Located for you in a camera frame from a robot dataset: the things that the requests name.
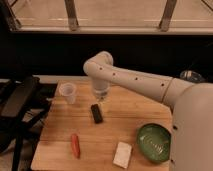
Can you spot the white sponge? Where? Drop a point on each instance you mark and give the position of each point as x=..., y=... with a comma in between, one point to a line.
x=122, y=155

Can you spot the round silver blue object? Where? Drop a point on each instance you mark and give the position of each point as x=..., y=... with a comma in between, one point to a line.
x=191, y=76

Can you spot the black eraser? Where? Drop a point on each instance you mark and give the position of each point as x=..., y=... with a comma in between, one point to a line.
x=96, y=112

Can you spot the orange carrot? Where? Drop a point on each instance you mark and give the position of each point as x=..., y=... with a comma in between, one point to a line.
x=75, y=145

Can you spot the clear plastic cup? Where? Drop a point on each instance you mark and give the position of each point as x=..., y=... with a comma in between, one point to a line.
x=68, y=92

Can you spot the green bowl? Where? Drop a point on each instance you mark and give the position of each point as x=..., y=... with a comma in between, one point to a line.
x=154, y=141

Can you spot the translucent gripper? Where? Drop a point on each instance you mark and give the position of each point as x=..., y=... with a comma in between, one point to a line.
x=100, y=95

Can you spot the black office chair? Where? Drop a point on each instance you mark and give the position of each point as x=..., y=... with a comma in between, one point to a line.
x=12, y=125

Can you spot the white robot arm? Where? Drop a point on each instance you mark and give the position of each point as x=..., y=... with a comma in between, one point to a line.
x=191, y=104

